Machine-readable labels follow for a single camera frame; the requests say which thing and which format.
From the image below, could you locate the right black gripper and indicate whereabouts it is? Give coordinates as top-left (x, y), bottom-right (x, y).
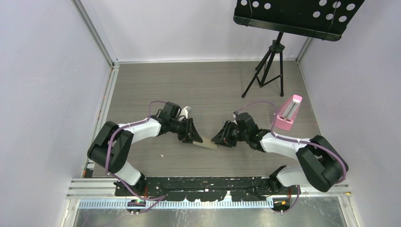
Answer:
top-left (212, 120), bottom-right (249, 148)

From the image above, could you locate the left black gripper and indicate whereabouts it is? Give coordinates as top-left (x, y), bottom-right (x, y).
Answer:
top-left (169, 118), bottom-right (202, 145)

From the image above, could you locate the white remote with buttons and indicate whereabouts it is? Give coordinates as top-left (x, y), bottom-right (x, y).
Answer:
top-left (192, 137), bottom-right (218, 150)

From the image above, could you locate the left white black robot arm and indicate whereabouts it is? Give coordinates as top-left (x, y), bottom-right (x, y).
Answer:
top-left (87, 102), bottom-right (204, 196)

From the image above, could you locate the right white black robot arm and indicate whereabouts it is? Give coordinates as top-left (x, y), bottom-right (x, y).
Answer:
top-left (212, 113), bottom-right (349, 194)

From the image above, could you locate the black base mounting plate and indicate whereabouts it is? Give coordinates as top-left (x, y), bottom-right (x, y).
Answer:
top-left (114, 176), bottom-right (300, 202)

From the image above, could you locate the pink box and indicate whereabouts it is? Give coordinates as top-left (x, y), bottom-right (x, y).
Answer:
top-left (274, 95), bottom-right (303, 131)

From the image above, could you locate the black music stand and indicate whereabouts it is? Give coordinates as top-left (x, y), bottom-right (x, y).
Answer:
top-left (233, 0), bottom-right (364, 97)

